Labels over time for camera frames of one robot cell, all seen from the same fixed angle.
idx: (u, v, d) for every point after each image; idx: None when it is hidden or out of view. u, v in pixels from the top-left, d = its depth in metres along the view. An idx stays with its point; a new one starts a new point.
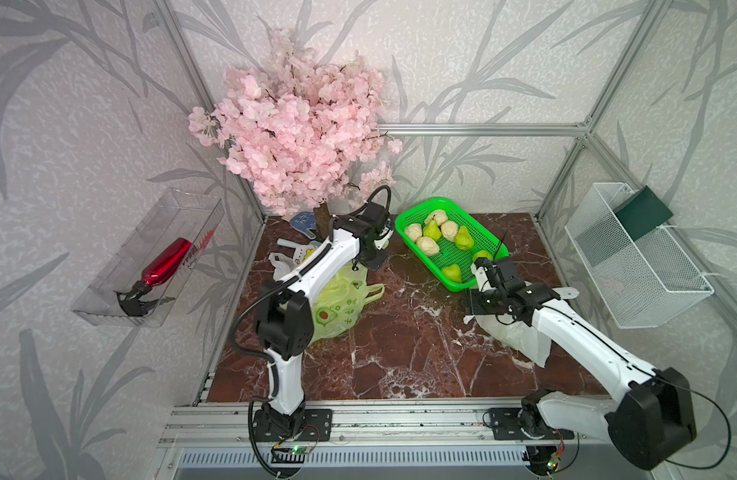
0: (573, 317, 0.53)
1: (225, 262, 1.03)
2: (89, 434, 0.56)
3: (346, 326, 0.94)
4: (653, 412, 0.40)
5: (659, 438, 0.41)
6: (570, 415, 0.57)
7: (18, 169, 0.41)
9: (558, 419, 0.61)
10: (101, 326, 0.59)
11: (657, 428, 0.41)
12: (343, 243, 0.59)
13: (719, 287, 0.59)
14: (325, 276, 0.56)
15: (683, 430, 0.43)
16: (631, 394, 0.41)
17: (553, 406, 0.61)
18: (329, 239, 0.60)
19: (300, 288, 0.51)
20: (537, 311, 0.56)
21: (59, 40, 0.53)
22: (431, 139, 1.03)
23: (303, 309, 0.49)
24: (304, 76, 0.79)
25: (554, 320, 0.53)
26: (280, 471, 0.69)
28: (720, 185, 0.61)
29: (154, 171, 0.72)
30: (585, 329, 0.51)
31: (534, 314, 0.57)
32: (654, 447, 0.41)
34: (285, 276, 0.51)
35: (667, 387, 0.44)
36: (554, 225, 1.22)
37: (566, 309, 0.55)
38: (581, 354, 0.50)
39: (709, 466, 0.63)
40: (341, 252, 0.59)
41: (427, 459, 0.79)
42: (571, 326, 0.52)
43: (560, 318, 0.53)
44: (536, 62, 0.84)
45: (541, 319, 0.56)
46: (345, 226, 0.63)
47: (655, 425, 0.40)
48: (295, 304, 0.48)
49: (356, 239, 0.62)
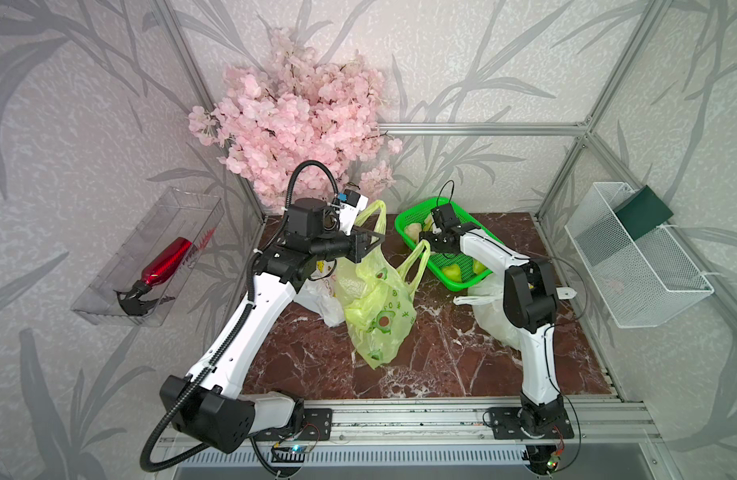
0: (484, 237, 0.71)
1: (225, 261, 1.03)
2: (89, 433, 0.56)
3: (407, 318, 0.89)
4: (521, 283, 0.58)
5: (526, 300, 0.59)
6: (525, 363, 0.66)
7: (17, 169, 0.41)
9: (532, 383, 0.66)
10: (101, 326, 0.59)
11: (524, 293, 0.58)
12: (269, 298, 0.47)
13: (719, 287, 0.59)
14: (250, 348, 0.44)
15: (549, 298, 0.60)
16: (507, 271, 0.59)
17: (525, 380, 0.68)
18: (248, 296, 0.47)
19: (216, 380, 0.40)
20: (461, 239, 0.75)
21: (58, 39, 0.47)
22: (431, 139, 1.03)
23: (223, 409, 0.38)
24: (304, 76, 0.79)
25: (472, 242, 0.72)
26: (280, 470, 0.69)
28: (721, 185, 0.61)
29: (154, 171, 0.72)
30: (491, 243, 0.69)
31: (461, 242, 0.75)
32: (524, 309, 0.59)
34: (193, 368, 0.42)
35: (535, 271, 0.63)
36: (554, 225, 1.22)
37: (483, 233, 0.73)
38: (487, 259, 0.68)
39: (708, 466, 0.63)
40: (268, 309, 0.46)
41: (426, 458, 0.79)
42: (480, 242, 0.70)
43: (476, 239, 0.72)
44: (536, 61, 0.84)
45: (465, 242, 0.74)
46: (269, 268, 0.50)
47: (522, 292, 0.58)
48: (211, 407, 0.38)
49: (286, 282, 0.49)
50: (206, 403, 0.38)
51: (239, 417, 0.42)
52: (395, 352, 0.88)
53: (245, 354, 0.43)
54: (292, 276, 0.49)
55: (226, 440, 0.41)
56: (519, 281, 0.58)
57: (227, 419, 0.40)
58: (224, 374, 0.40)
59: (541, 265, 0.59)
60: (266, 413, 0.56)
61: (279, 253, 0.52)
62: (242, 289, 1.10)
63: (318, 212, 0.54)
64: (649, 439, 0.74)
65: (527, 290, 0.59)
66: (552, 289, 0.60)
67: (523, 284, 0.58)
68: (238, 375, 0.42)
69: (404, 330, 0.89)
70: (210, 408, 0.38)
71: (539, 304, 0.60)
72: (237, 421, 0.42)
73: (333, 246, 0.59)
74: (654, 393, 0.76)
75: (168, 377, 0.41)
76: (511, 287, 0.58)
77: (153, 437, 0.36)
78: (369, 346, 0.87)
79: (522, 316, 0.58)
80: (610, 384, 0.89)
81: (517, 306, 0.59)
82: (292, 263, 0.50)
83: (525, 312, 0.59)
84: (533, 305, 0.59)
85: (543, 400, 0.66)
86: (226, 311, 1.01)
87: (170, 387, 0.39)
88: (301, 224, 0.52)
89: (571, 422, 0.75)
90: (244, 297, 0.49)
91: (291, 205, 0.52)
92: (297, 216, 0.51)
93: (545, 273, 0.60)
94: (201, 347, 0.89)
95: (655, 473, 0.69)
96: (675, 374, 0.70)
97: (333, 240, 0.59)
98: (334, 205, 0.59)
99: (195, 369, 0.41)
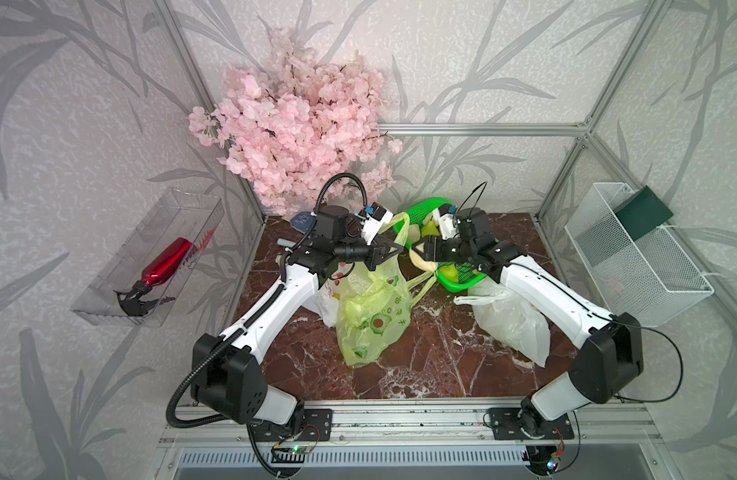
0: (539, 272, 0.55)
1: (225, 262, 1.03)
2: (90, 434, 0.57)
3: (401, 326, 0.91)
4: (608, 354, 0.43)
5: (613, 373, 0.45)
6: (552, 394, 0.60)
7: (18, 169, 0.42)
9: (547, 406, 0.62)
10: (101, 327, 0.59)
11: (612, 366, 0.44)
12: (298, 282, 0.53)
13: (719, 287, 0.59)
14: (278, 322, 0.49)
15: (633, 366, 0.47)
16: (593, 340, 0.44)
17: (539, 395, 0.64)
18: (281, 278, 0.54)
19: (246, 341, 0.44)
20: (503, 271, 0.58)
21: (59, 40, 0.53)
22: (431, 139, 1.03)
23: (248, 368, 0.41)
24: (304, 76, 0.79)
25: (521, 277, 0.55)
26: (280, 471, 0.69)
28: (720, 185, 0.61)
29: (154, 172, 0.72)
30: (548, 281, 0.53)
31: (502, 274, 0.58)
32: (609, 384, 0.45)
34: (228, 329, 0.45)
35: (620, 329, 0.47)
36: (554, 225, 1.22)
37: (532, 265, 0.57)
38: (545, 303, 0.52)
39: (709, 466, 0.63)
40: (296, 292, 0.52)
41: (427, 458, 0.79)
42: (536, 281, 0.54)
43: (528, 274, 0.55)
44: (536, 62, 0.84)
45: (510, 276, 0.57)
46: (300, 260, 0.57)
47: (609, 363, 0.44)
48: (238, 364, 0.41)
49: (315, 274, 0.55)
50: (234, 360, 0.41)
51: (254, 387, 0.44)
52: (377, 354, 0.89)
53: (273, 325, 0.48)
54: (319, 272, 0.57)
55: (242, 406, 0.43)
56: (609, 356, 0.44)
57: (248, 382, 0.42)
58: (254, 337, 0.45)
59: (632, 326, 0.45)
60: (272, 404, 0.57)
61: (309, 251, 0.59)
62: (241, 289, 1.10)
63: (343, 217, 0.61)
64: (649, 439, 0.74)
65: (613, 360, 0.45)
66: (639, 355, 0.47)
67: (611, 354, 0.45)
68: (264, 344, 0.46)
69: (395, 334, 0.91)
70: (237, 366, 0.41)
71: (623, 378, 0.46)
72: (252, 389, 0.44)
73: (352, 252, 0.66)
74: (654, 393, 0.76)
75: (203, 336, 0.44)
76: (591, 355, 0.44)
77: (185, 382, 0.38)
78: (357, 343, 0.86)
79: (601, 392, 0.45)
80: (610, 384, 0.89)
81: (596, 378, 0.45)
82: (320, 260, 0.57)
83: (609, 387, 0.45)
84: (617, 376, 0.46)
85: (551, 418, 0.63)
86: (226, 311, 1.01)
87: (203, 344, 0.43)
88: (327, 228, 0.59)
89: (571, 422, 0.75)
90: (277, 279, 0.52)
91: (319, 209, 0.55)
92: (324, 222, 0.58)
93: (636, 336, 0.46)
94: None
95: (655, 473, 0.69)
96: (675, 374, 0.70)
97: (355, 244, 0.66)
98: (359, 218, 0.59)
99: (229, 331, 0.45)
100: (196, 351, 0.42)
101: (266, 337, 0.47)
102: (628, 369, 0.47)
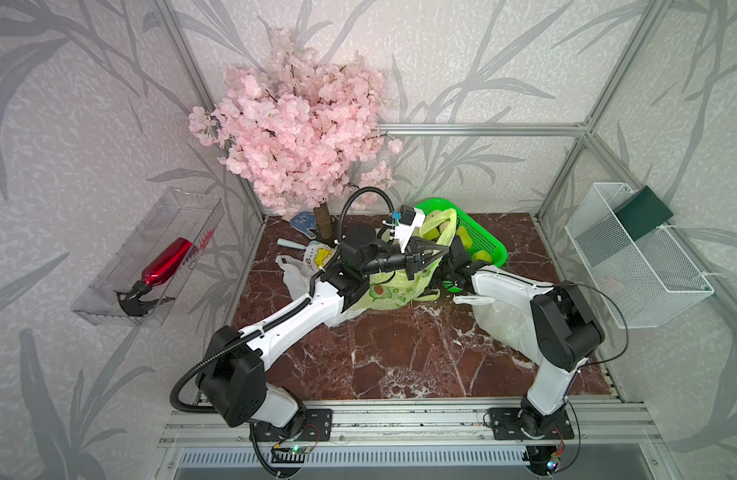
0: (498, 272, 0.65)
1: (224, 261, 1.03)
2: (90, 434, 0.57)
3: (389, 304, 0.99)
4: (550, 310, 0.50)
5: (563, 332, 0.50)
6: (538, 382, 0.62)
7: (18, 169, 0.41)
9: (543, 399, 0.63)
10: (101, 326, 0.59)
11: (560, 326, 0.50)
12: (325, 300, 0.54)
13: (719, 287, 0.59)
14: (293, 335, 0.49)
15: (590, 328, 0.51)
16: (535, 301, 0.51)
17: (533, 391, 0.65)
18: (310, 292, 0.55)
19: (260, 344, 0.45)
20: (472, 277, 0.69)
21: (59, 40, 0.53)
22: (431, 139, 1.03)
23: (254, 372, 0.41)
24: (304, 76, 0.79)
25: (483, 278, 0.66)
26: (280, 471, 0.69)
28: (720, 185, 0.61)
29: (154, 171, 0.72)
30: (506, 275, 0.63)
31: (471, 280, 0.70)
32: (564, 342, 0.50)
34: (247, 328, 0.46)
35: (567, 296, 0.54)
36: (555, 225, 1.22)
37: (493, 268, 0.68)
38: (505, 295, 0.61)
39: (708, 466, 0.63)
40: (319, 310, 0.53)
41: (426, 459, 0.79)
42: (494, 275, 0.65)
43: (488, 274, 0.66)
44: (536, 62, 0.84)
45: (477, 280, 0.68)
46: (332, 280, 0.58)
47: (554, 320, 0.50)
48: (246, 366, 0.41)
49: (342, 297, 0.56)
50: (243, 361, 0.42)
51: (252, 392, 0.44)
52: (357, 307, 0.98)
53: (288, 336, 0.48)
54: (346, 296, 0.57)
55: (236, 408, 0.42)
56: (550, 312, 0.50)
57: (247, 387, 0.42)
58: (268, 343, 0.45)
59: (571, 289, 0.52)
60: (271, 406, 0.57)
61: (343, 271, 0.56)
62: (241, 289, 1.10)
63: (368, 244, 0.55)
64: (649, 439, 0.74)
65: (561, 319, 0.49)
66: (588, 314, 0.52)
67: (556, 314, 0.50)
68: (275, 352, 0.47)
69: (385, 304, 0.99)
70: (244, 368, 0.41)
71: (583, 341, 0.50)
72: (250, 393, 0.43)
73: (388, 263, 0.61)
74: (655, 393, 0.75)
75: (224, 327, 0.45)
76: (541, 318, 0.51)
77: (195, 369, 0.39)
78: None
79: (562, 353, 0.49)
80: (610, 384, 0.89)
81: (554, 341, 0.50)
82: (349, 285, 0.58)
83: (563, 346, 0.49)
84: (575, 339, 0.50)
85: (549, 412, 0.65)
86: (226, 311, 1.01)
87: (220, 336, 0.44)
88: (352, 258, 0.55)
89: (571, 422, 0.75)
90: (306, 291, 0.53)
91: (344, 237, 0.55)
92: (347, 251, 0.54)
93: (577, 299, 0.52)
94: (201, 347, 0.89)
95: (656, 473, 0.69)
96: (675, 374, 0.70)
97: (390, 255, 0.61)
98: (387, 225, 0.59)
99: (248, 329, 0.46)
100: (214, 341, 0.44)
101: (278, 346, 0.47)
102: (582, 331, 0.51)
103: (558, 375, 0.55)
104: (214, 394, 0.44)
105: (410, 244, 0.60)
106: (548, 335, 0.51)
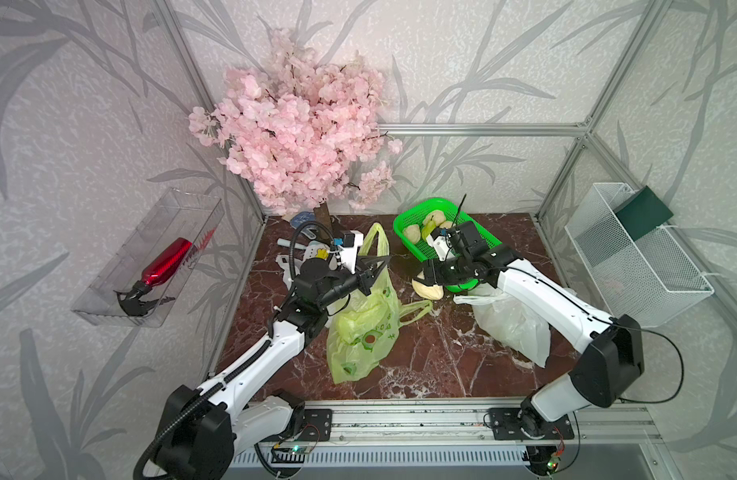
0: (537, 277, 0.54)
1: (225, 262, 1.03)
2: (90, 434, 0.57)
3: (392, 340, 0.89)
4: (612, 358, 0.43)
5: (617, 379, 0.44)
6: (550, 396, 0.60)
7: (18, 169, 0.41)
9: (549, 408, 0.62)
10: (101, 327, 0.59)
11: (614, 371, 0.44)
12: (285, 339, 0.54)
13: (719, 287, 0.59)
14: (258, 378, 0.48)
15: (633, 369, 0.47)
16: (595, 345, 0.43)
17: (538, 398, 0.64)
18: (268, 334, 0.54)
19: (223, 397, 0.43)
20: (499, 274, 0.57)
21: (59, 40, 0.53)
22: (431, 139, 1.03)
23: (221, 427, 0.40)
24: (304, 76, 0.79)
25: (519, 281, 0.54)
26: (280, 471, 0.69)
28: (721, 185, 0.61)
29: (154, 171, 0.72)
30: (547, 286, 0.52)
31: (497, 277, 0.58)
32: (613, 387, 0.45)
34: (206, 383, 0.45)
35: (622, 334, 0.47)
36: (555, 225, 1.22)
37: (528, 269, 0.56)
38: (540, 305, 0.52)
39: (709, 467, 0.63)
40: (281, 350, 0.52)
41: (426, 459, 0.79)
42: (535, 285, 0.53)
43: (525, 279, 0.54)
44: (536, 62, 0.84)
45: (507, 280, 0.56)
46: (289, 317, 0.58)
47: (614, 368, 0.44)
48: (211, 422, 0.40)
49: (301, 332, 0.56)
50: (207, 417, 0.40)
51: (220, 450, 0.41)
52: (366, 372, 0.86)
53: (253, 381, 0.47)
54: (306, 331, 0.58)
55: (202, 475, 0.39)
56: (612, 360, 0.43)
57: (214, 446, 0.40)
58: (231, 395, 0.43)
59: (633, 328, 0.45)
60: (255, 434, 0.55)
61: (300, 306, 0.64)
62: (241, 289, 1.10)
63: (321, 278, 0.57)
64: (649, 439, 0.74)
65: (617, 365, 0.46)
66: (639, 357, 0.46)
67: (615, 359, 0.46)
68: (241, 402, 0.45)
69: (384, 350, 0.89)
70: (209, 424, 0.39)
71: (625, 382, 0.46)
72: (219, 453, 0.41)
73: (344, 287, 0.65)
74: (654, 394, 0.75)
75: (179, 388, 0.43)
76: (596, 361, 0.43)
77: (154, 442, 0.41)
78: (347, 357, 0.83)
79: (605, 396, 0.45)
80: None
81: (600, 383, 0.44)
82: (308, 319, 0.59)
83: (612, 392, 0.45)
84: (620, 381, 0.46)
85: (552, 419, 0.63)
86: (226, 311, 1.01)
87: (178, 397, 0.42)
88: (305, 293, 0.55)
89: (571, 422, 0.75)
90: (265, 335, 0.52)
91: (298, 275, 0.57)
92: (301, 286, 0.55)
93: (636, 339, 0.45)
94: (201, 347, 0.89)
95: (656, 473, 0.69)
96: (675, 375, 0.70)
97: (344, 280, 0.64)
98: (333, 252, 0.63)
99: (208, 384, 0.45)
100: (170, 404, 0.41)
101: (245, 393, 0.46)
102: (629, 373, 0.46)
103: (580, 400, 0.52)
104: (173, 469, 0.40)
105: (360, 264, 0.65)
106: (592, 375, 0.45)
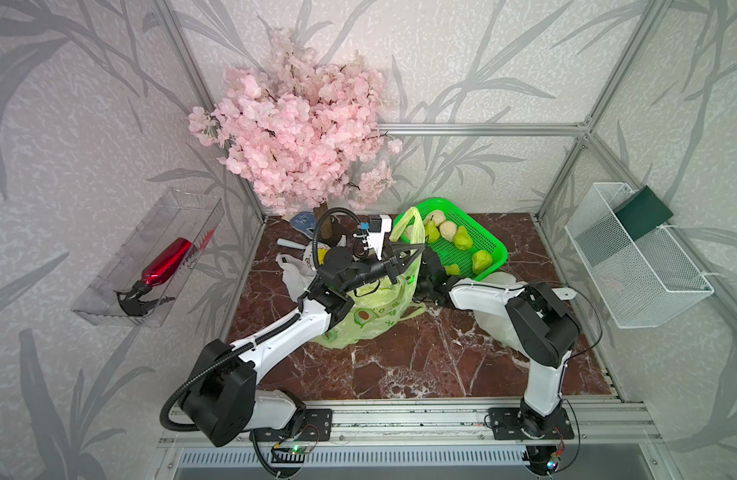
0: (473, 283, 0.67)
1: (224, 261, 1.03)
2: (90, 433, 0.56)
3: (382, 327, 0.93)
4: (528, 313, 0.52)
5: (545, 332, 0.51)
6: (533, 383, 0.62)
7: (18, 169, 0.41)
9: (541, 401, 0.63)
10: (101, 326, 0.59)
11: (538, 324, 0.51)
12: (313, 315, 0.56)
13: (719, 287, 0.59)
14: (284, 349, 0.50)
15: (568, 321, 0.53)
16: (511, 305, 0.52)
17: (530, 393, 0.65)
18: (299, 308, 0.57)
19: (252, 357, 0.45)
20: (451, 292, 0.70)
21: (59, 40, 0.53)
22: (431, 139, 1.03)
23: (246, 384, 0.41)
24: (304, 76, 0.79)
25: (461, 290, 0.68)
26: (280, 471, 0.69)
28: (721, 185, 0.61)
29: (154, 171, 0.72)
30: (481, 285, 0.65)
31: (450, 295, 0.71)
32: (546, 341, 0.50)
34: (239, 341, 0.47)
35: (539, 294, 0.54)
36: (555, 225, 1.22)
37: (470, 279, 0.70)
38: (485, 305, 0.63)
39: (709, 467, 0.63)
40: (309, 325, 0.55)
41: (426, 459, 0.79)
42: (472, 287, 0.66)
43: (465, 286, 0.68)
44: (536, 62, 0.84)
45: (456, 294, 0.69)
46: (320, 296, 0.61)
47: (534, 322, 0.51)
48: (238, 378, 0.41)
49: (329, 313, 0.58)
50: (235, 372, 0.42)
51: (241, 409, 0.43)
52: (343, 344, 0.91)
53: (280, 349, 0.49)
54: (334, 312, 0.60)
55: (222, 425, 0.41)
56: (526, 314, 0.52)
57: (237, 401, 0.41)
58: (260, 356, 0.46)
59: (541, 287, 0.54)
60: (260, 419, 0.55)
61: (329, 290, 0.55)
62: (241, 289, 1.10)
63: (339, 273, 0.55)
64: (649, 439, 0.74)
65: (539, 319, 0.52)
66: (563, 310, 0.53)
67: (532, 314, 0.52)
68: (267, 365, 0.47)
69: (374, 331, 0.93)
70: (237, 379, 0.41)
71: (562, 335, 0.51)
72: (239, 410, 0.43)
73: (369, 274, 0.63)
74: (654, 393, 0.76)
75: (214, 341, 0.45)
76: (520, 321, 0.52)
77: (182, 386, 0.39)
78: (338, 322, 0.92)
79: (548, 352, 0.50)
80: (610, 384, 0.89)
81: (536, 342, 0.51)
82: (336, 302, 0.61)
83: (546, 345, 0.50)
84: (555, 336, 0.51)
85: (549, 413, 0.65)
86: (226, 311, 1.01)
87: (211, 350, 0.44)
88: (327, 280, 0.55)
89: (571, 422, 0.75)
90: (295, 309, 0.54)
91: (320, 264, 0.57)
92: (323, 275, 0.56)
93: (548, 295, 0.54)
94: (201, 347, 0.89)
95: (656, 473, 0.69)
96: (675, 375, 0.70)
97: (371, 266, 0.62)
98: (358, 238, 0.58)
99: (240, 342, 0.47)
100: (204, 354, 0.44)
101: (271, 359, 0.48)
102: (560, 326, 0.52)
103: (548, 374, 0.56)
104: (199, 415, 0.43)
105: (386, 251, 0.62)
106: (528, 336, 0.52)
